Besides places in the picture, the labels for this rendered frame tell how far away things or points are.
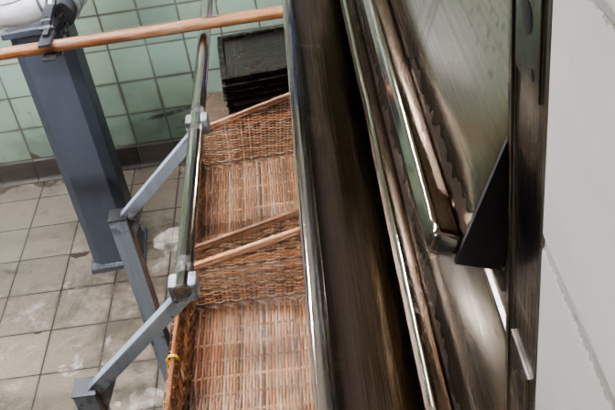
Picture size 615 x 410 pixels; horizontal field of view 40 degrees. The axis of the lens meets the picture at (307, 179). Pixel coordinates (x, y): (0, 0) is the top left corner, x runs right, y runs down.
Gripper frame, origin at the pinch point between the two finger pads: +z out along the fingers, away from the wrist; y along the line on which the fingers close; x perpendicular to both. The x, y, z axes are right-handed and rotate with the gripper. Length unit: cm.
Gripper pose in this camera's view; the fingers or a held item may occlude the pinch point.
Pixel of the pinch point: (48, 46)
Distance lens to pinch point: 215.8
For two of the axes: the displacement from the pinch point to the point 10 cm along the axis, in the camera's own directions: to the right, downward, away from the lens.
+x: -9.9, 1.4, 0.2
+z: 0.7, 6.0, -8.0
